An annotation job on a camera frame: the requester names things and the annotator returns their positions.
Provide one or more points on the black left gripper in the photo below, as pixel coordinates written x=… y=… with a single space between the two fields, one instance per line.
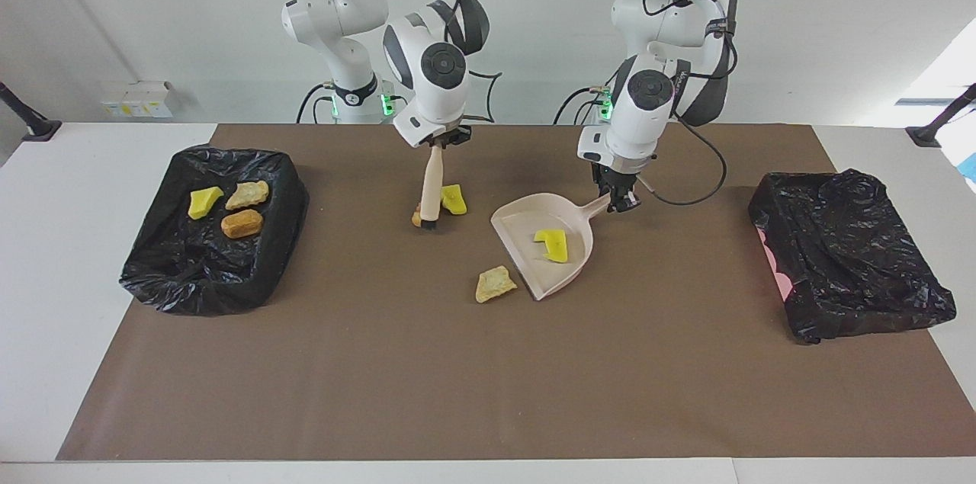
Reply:
x=616 y=177

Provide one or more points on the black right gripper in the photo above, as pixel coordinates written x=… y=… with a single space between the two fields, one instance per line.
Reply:
x=446 y=136

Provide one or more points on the beige hand brush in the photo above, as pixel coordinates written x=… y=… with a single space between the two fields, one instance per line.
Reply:
x=431 y=187

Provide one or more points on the yellow sponge piece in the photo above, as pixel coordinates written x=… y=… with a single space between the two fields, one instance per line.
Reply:
x=553 y=248
x=454 y=200

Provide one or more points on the small round croissant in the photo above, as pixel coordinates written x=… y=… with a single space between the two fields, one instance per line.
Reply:
x=416 y=219

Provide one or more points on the beige plastic dustpan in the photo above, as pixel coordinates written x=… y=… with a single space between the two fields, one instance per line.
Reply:
x=526 y=255

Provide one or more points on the pale flaky pastry piece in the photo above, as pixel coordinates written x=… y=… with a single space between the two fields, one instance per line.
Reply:
x=494 y=286

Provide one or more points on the long flaky croissant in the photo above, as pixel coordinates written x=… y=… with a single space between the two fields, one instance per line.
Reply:
x=247 y=195

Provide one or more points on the brown bread loaf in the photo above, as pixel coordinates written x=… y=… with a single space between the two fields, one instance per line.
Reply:
x=242 y=223

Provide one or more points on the yellow sponge wedge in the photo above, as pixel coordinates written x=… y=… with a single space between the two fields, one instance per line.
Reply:
x=203 y=202

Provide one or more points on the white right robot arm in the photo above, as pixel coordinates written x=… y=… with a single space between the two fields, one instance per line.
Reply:
x=427 y=65

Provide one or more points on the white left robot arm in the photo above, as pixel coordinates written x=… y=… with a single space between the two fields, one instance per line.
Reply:
x=640 y=103

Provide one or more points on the black bag lined pink bin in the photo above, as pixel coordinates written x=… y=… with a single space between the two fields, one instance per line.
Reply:
x=846 y=255

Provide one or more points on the brown table mat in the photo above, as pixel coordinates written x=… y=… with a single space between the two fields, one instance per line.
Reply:
x=488 y=408

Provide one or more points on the blue object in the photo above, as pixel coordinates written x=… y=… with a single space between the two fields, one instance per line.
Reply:
x=971 y=166

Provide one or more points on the black camera stand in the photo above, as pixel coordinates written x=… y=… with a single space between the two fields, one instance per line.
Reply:
x=34 y=127
x=930 y=132

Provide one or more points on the white wall socket box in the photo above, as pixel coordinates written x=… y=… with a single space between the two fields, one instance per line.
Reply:
x=137 y=99

